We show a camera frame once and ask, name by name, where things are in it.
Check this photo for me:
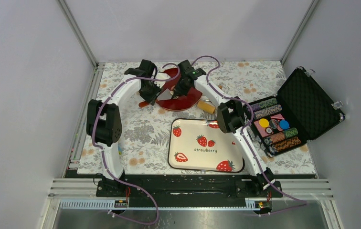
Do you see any round red tray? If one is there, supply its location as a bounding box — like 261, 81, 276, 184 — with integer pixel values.
156, 78, 202, 111

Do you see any wooden dough roller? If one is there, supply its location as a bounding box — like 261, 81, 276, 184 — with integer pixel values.
197, 100, 216, 115

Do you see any strawberry pattern rectangular tray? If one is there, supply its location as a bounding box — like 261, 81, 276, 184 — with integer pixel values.
168, 119, 244, 173

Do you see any metal scraper orange handle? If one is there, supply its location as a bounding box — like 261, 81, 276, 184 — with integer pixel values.
138, 89, 174, 108

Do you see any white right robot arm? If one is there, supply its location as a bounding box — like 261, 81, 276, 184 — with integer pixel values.
173, 59, 276, 197

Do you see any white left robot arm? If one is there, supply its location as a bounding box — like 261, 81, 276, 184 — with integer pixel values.
85, 60, 172, 196

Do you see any floral table mat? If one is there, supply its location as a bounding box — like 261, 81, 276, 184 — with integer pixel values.
77, 61, 317, 176

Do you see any colourful toy block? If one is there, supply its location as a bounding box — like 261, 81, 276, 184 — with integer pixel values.
117, 145, 122, 155

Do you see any black open chip case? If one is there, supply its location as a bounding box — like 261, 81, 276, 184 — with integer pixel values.
246, 67, 345, 157

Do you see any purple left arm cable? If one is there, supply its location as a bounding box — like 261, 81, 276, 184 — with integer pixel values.
91, 62, 181, 226

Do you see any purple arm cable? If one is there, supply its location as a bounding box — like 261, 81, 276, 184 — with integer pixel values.
91, 62, 181, 226
191, 55, 308, 217

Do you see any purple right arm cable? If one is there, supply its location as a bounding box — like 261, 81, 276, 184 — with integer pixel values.
191, 55, 308, 217

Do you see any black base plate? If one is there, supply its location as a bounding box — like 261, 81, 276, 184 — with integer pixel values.
96, 175, 283, 208

